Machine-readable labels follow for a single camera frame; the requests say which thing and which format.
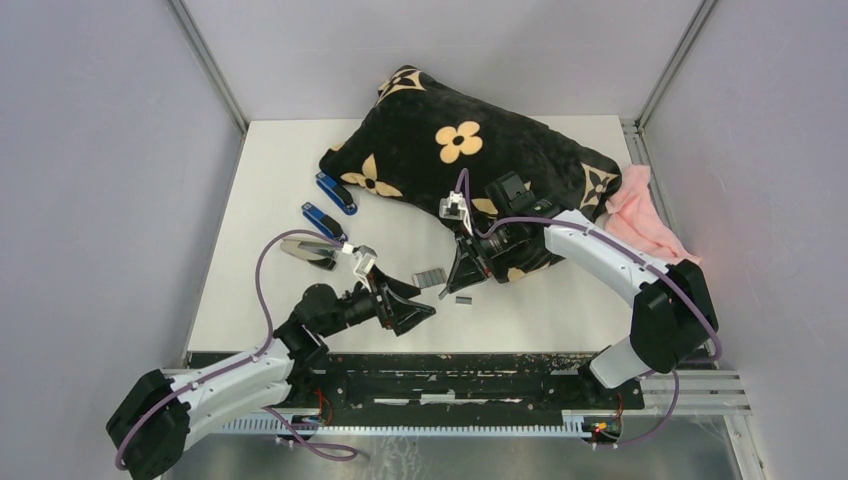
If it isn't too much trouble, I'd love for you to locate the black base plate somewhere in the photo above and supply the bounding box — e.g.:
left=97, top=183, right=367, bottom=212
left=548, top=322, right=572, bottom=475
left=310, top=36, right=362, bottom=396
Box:
left=274, top=352, right=695, bottom=427

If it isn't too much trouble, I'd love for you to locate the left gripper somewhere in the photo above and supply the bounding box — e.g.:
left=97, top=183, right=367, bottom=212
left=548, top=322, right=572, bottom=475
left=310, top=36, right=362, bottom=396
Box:
left=318, top=264, right=435, bottom=337

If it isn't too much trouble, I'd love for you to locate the white cable duct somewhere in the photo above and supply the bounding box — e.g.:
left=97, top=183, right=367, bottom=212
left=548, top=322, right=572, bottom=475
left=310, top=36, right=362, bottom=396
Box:
left=214, top=412, right=612, bottom=440

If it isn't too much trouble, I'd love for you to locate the grey beige stapler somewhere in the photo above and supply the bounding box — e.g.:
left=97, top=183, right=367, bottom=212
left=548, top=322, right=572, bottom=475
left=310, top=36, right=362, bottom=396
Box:
left=280, top=237, right=337, bottom=271

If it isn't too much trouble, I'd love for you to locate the box of staples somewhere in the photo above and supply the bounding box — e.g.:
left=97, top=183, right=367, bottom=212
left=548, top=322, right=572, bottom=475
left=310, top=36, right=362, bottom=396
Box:
left=412, top=267, right=447, bottom=289

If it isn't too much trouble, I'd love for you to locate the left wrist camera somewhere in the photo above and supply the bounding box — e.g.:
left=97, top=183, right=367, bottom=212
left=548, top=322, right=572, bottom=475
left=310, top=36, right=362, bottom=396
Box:
left=341, top=243, right=378, bottom=280

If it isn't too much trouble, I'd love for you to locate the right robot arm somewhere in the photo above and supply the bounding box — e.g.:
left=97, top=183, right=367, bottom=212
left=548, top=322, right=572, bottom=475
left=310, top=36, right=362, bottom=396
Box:
left=438, top=170, right=722, bottom=408

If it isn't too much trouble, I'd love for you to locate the black pillow with beige flowers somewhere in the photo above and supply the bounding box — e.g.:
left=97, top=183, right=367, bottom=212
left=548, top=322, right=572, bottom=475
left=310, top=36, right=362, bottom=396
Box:
left=319, top=65, right=622, bottom=230

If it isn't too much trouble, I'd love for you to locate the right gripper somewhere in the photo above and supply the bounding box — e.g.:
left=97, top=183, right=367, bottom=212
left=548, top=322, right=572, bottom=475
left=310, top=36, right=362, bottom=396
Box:
left=447, top=213, right=518, bottom=293

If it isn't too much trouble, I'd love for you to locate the blue stapler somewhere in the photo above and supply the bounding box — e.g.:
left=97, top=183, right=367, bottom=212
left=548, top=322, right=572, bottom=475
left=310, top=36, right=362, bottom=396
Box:
left=315, top=171, right=358, bottom=216
left=301, top=202, right=348, bottom=243

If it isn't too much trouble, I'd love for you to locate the pink cloth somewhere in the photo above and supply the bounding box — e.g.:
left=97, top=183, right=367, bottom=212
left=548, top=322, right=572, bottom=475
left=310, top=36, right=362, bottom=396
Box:
left=604, top=165, right=701, bottom=264

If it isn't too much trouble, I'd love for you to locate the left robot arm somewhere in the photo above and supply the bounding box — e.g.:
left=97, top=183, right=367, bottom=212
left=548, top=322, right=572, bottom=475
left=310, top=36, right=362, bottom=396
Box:
left=106, top=268, right=436, bottom=479

